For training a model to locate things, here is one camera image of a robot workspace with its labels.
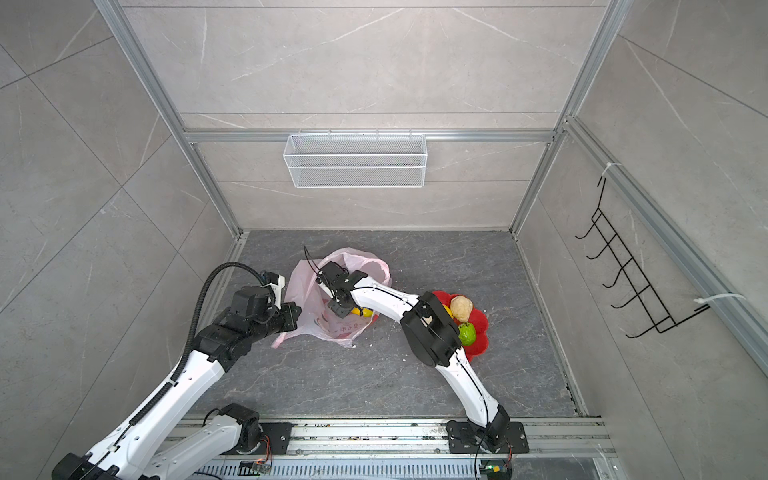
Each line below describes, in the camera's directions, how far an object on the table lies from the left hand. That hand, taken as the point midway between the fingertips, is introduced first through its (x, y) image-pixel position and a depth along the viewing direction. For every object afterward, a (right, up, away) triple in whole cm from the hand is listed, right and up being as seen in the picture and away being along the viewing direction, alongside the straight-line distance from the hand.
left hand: (301, 303), depth 78 cm
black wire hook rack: (+80, +11, -9) cm, 81 cm away
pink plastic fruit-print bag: (-1, +4, +4) cm, 5 cm away
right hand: (+9, -2, +19) cm, 21 cm away
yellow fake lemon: (+36, +2, -19) cm, 41 cm away
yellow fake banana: (+18, 0, -12) cm, 21 cm away
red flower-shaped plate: (+51, -7, +14) cm, 53 cm away
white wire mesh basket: (+12, +45, +23) cm, 52 cm away
